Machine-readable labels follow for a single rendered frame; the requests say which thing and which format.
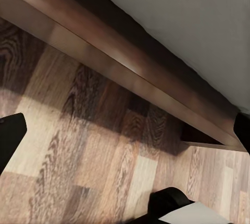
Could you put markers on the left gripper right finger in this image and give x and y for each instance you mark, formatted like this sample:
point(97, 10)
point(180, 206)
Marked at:
point(242, 129)

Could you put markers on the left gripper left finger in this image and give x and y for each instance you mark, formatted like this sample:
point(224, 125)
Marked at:
point(12, 130)

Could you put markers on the bed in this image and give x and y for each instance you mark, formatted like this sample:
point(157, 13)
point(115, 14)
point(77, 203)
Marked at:
point(191, 58)

